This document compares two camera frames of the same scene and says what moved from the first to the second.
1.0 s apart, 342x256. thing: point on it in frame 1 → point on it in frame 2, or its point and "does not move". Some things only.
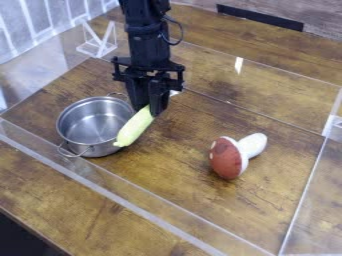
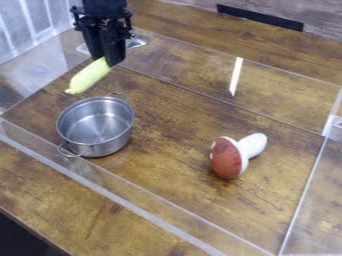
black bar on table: (278, 22) does not move
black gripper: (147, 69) → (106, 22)
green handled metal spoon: (134, 125) → (90, 76)
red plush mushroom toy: (229, 154) does not move
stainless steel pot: (88, 124) does not move
